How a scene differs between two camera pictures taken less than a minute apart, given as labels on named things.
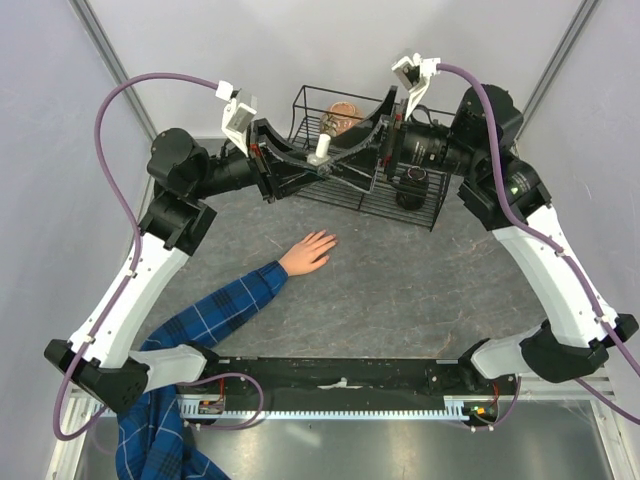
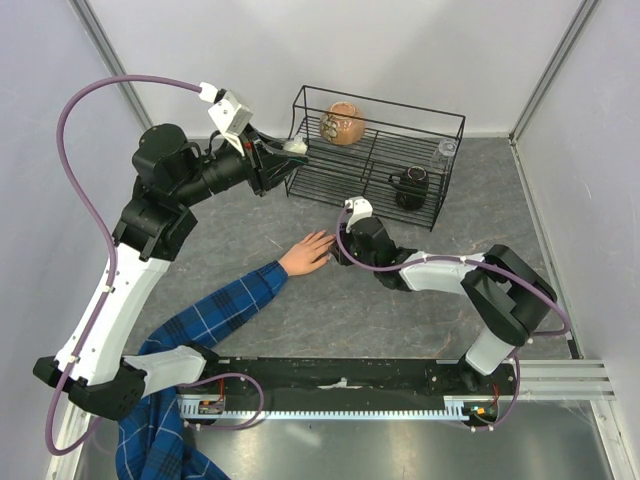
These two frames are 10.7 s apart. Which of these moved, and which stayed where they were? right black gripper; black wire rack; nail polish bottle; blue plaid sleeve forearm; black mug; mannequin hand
Moved: right black gripper; nail polish bottle
Stayed: mannequin hand; black mug; blue plaid sleeve forearm; black wire rack
